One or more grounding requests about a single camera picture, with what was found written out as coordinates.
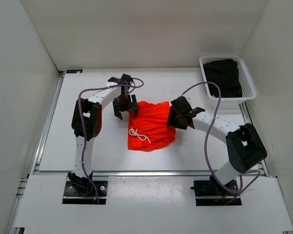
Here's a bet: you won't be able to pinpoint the aluminium table edge rail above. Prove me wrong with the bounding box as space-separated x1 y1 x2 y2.
30 68 269 177

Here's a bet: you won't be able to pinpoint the black folded shorts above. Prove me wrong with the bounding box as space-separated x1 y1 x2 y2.
203 59 242 98

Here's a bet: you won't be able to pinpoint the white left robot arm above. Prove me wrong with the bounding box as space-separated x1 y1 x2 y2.
68 74 144 195

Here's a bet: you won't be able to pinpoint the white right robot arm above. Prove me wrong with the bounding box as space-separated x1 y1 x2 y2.
167 96 267 195

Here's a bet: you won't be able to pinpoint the black corner label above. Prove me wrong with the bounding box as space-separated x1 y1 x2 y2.
66 69 83 74

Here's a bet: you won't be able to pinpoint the orange shorts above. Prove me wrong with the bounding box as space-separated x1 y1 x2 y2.
127 101 176 152

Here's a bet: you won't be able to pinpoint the white plastic basket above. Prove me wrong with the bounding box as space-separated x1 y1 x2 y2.
199 55 256 109

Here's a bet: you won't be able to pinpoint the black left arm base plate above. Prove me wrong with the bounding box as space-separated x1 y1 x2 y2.
62 177 108 205

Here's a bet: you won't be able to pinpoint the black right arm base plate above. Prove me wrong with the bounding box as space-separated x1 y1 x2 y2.
190 180 242 207

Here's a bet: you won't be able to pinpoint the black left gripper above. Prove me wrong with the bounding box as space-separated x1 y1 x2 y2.
112 94 137 119

